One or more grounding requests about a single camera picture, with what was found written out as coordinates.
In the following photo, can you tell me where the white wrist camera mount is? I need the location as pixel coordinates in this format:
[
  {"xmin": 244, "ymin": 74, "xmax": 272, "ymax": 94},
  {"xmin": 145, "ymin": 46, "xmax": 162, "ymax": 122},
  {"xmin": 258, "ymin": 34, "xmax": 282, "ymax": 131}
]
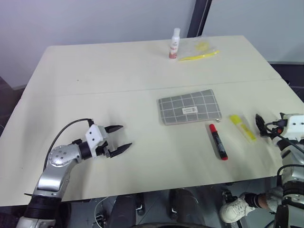
[
  {"xmin": 85, "ymin": 124, "xmax": 107, "ymax": 158},
  {"xmin": 280, "ymin": 113, "xmax": 304, "ymax": 141}
]

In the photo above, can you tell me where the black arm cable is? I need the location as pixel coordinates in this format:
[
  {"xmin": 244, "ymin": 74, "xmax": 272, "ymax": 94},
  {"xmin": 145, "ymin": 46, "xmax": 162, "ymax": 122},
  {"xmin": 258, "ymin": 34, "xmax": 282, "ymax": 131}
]
[
  {"xmin": 264, "ymin": 120, "xmax": 304, "ymax": 153},
  {"xmin": 44, "ymin": 118, "xmax": 94, "ymax": 171}
]

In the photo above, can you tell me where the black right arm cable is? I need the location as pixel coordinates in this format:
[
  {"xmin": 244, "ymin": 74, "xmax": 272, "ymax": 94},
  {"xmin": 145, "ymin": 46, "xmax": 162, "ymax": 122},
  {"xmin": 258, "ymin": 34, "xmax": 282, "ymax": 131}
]
[{"xmin": 264, "ymin": 120, "xmax": 304, "ymax": 153}]

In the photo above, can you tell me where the grey checked fabric pencil case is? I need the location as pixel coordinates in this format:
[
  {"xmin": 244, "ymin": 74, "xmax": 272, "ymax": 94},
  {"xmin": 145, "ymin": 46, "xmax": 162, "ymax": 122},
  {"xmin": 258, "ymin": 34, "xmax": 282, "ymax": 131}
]
[{"xmin": 157, "ymin": 88, "xmax": 223, "ymax": 126}]

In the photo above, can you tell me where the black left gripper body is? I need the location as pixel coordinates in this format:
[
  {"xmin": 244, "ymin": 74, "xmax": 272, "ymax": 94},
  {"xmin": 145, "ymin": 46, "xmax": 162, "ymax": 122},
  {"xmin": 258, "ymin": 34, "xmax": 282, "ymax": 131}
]
[{"xmin": 95, "ymin": 126, "xmax": 113, "ymax": 159}]

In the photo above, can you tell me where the dark rounded robot leg shape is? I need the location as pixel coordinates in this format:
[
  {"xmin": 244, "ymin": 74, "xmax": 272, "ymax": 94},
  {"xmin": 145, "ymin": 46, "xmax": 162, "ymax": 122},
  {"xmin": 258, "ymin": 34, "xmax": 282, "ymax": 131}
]
[
  {"xmin": 169, "ymin": 189, "xmax": 207, "ymax": 227},
  {"xmin": 113, "ymin": 196, "xmax": 137, "ymax": 228}
]

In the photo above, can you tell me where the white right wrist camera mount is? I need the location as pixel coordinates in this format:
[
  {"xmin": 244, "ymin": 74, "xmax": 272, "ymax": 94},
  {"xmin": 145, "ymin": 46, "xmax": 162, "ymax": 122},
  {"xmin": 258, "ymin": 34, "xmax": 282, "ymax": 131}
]
[{"xmin": 280, "ymin": 113, "xmax": 304, "ymax": 141}]

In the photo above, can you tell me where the clear zip bag yellow slider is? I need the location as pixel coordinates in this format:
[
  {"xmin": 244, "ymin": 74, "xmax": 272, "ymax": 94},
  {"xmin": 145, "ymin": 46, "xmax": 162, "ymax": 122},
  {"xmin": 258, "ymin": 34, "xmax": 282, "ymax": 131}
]
[{"xmin": 177, "ymin": 35, "xmax": 220, "ymax": 62}]

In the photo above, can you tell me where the person's leg grey trouser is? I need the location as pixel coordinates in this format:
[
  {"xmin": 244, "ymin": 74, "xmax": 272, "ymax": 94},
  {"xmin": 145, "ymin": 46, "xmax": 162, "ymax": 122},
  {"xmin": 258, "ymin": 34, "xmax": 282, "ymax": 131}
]
[{"xmin": 244, "ymin": 186, "xmax": 285, "ymax": 213}]

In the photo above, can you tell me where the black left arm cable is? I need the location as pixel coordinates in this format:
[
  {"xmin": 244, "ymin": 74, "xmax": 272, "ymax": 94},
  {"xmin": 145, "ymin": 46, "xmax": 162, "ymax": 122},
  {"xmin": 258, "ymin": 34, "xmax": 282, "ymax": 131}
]
[{"xmin": 44, "ymin": 118, "xmax": 94, "ymax": 171}]

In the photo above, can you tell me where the dark vertical wall pillar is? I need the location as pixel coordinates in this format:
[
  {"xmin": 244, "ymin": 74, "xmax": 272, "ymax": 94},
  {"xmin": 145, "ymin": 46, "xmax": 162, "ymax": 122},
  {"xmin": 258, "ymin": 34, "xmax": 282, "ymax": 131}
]
[{"xmin": 186, "ymin": 0, "xmax": 212, "ymax": 38}]

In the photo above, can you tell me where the red and black marker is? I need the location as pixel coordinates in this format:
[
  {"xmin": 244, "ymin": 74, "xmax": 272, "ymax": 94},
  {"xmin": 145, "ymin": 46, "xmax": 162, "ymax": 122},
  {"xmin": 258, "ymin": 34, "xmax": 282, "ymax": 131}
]
[{"xmin": 209, "ymin": 123, "xmax": 228, "ymax": 161}]

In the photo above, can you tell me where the white sneaker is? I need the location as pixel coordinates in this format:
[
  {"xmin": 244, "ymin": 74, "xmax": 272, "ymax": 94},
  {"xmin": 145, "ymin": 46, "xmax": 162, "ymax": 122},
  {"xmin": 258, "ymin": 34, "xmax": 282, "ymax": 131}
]
[{"xmin": 219, "ymin": 197, "xmax": 256, "ymax": 224}]

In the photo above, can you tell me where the thin white cable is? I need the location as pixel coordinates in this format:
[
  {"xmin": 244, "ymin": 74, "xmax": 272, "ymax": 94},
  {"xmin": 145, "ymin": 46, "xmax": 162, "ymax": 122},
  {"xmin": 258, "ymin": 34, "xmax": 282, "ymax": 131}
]
[{"xmin": 94, "ymin": 196, "xmax": 112, "ymax": 227}]

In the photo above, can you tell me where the yellow highlighter pen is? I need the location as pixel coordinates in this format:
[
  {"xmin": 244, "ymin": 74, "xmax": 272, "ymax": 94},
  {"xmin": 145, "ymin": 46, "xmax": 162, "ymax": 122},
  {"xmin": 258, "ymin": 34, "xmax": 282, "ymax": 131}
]
[{"xmin": 229, "ymin": 114, "xmax": 257, "ymax": 144}]

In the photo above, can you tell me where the white spray bottle red print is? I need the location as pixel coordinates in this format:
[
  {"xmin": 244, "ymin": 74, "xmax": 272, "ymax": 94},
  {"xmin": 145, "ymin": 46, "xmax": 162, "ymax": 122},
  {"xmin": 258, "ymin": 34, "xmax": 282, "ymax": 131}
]
[{"xmin": 168, "ymin": 28, "xmax": 181, "ymax": 61}]

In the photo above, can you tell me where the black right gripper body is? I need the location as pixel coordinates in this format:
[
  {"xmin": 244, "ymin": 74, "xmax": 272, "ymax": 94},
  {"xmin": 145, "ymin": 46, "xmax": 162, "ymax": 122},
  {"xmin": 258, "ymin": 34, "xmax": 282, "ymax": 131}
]
[{"xmin": 263, "ymin": 120, "xmax": 285, "ymax": 141}]

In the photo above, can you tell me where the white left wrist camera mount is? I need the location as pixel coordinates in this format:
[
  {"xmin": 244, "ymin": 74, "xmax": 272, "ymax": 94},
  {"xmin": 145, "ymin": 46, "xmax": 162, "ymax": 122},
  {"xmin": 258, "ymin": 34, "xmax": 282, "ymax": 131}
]
[{"xmin": 85, "ymin": 124, "xmax": 107, "ymax": 158}]

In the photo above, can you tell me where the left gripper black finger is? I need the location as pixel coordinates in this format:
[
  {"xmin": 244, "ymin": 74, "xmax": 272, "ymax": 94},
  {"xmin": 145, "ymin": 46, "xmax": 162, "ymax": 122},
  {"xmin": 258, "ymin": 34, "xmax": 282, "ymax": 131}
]
[
  {"xmin": 108, "ymin": 142, "xmax": 133, "ymax": 159},
  {"xmin": 105, "ymin": 124, "xmax": 124, "ymax": 134}
]

